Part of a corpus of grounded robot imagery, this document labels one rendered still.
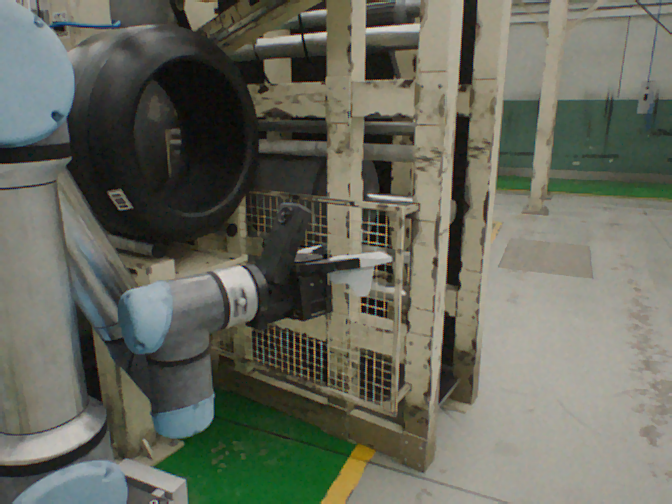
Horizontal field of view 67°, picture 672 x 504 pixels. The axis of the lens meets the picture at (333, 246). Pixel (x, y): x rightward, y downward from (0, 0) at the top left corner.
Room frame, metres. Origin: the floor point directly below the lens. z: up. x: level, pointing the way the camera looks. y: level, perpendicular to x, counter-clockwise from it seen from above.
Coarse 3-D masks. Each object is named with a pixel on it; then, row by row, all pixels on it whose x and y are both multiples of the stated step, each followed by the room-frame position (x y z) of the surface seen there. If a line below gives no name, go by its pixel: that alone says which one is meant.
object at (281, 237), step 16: (288, 208) 0.67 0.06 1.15; (304, 208) 0.67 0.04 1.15; (288, 224) 0.66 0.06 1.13; (304, 224) 0.66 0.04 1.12; (272, 240) 0.66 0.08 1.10; (288, 240) 0.64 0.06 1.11; (272, 256) 0.64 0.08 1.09; (288, 256) 0.64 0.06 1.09; (272, 272) 0.63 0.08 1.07; (288, 272) 0.64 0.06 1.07
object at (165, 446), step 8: (160, 440) 1.72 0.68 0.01; (168, 440) 1.72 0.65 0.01; (176, 440) 1.71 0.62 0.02; (152, 448) 1.66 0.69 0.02; (160, 448) 1.67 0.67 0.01; (168, 448) 1.67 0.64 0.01; (176, 448) 1.67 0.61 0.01; (144, 456) 1.62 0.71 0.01; (160, 456) 1.62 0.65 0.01; (144, 464) 1.58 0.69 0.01; (152, 464) 1.58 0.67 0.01
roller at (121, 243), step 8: (112, 232) 1.44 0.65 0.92; (112, 240) 1.41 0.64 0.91; (120, 240) 1.39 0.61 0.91; (128, 240) 1.38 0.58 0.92; (136, 240) 1.36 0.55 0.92; (144, 240) 1.35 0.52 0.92; (152, 240) 1.35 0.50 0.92; (120, 248) 1.40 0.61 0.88; (128, 248) 1.37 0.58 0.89; (136, 248) 1.35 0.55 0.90; (144, 248) 1.33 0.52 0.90; (152, 248) 1.31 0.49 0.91; (160, 248) 1.33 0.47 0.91; (152, 256) 1.32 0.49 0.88; (160, 256) 1.32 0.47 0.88
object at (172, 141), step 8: (168, 128) 1.98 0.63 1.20; (176, 128) 2.01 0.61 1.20; (168, 136) 1.97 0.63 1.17; (176, 136) 1.97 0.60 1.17; (168, 144) 1.97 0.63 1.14; (176, 144) 1.95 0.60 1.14; (168, 152) 1.97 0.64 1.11; (176, 152) 1.97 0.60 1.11; (168, 160) 1.97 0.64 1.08; (176, 160) 1.96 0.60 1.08
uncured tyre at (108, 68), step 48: (96, 48) 1.33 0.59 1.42; (144, 48) 1.32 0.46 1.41; (192, 48) 1.43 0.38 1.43; (96, 96) 1.23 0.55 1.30; (192, 96) 1.77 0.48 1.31; (240, 96) 1.57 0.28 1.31; (96, 144) 1.21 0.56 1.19; (192, 144) 1.78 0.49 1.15; (240, 144) 1.72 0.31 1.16; (96, 192) 1.24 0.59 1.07; (144, 192) 1.27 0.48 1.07; (192, 192) 1.73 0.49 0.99; (240, 192) 1.56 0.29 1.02
